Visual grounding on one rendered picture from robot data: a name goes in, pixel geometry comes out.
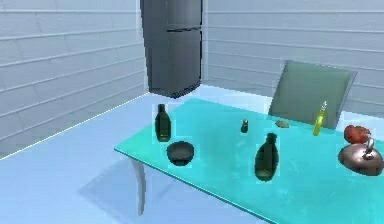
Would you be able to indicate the grey-green chair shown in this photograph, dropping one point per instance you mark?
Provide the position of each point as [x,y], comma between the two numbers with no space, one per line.
[308,91]

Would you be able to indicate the dark bowl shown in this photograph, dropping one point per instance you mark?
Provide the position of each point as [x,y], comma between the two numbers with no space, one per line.
[180,153]

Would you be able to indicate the dark green bottle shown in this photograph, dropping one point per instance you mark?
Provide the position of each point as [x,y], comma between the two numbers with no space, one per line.
[266,160]
[162,125]

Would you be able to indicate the teal table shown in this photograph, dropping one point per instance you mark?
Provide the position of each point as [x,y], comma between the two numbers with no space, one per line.
[233,166]

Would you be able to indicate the dark grey fridge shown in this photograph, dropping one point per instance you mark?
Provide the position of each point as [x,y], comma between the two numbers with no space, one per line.
[173,50]

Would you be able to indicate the yellow slim bottle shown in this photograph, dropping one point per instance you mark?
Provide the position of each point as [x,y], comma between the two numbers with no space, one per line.
[319,121]

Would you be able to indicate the red round food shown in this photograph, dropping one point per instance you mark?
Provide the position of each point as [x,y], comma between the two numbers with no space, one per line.
[356,134]

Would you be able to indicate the small dark shaker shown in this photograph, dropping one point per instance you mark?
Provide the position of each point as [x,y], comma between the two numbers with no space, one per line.
[244,126]

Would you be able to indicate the brown metal kettle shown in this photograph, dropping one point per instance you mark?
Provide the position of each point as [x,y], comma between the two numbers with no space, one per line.
[360,160]

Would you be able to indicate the small olive flat object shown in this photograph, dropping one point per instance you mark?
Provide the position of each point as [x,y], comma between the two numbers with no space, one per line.
[282,124]

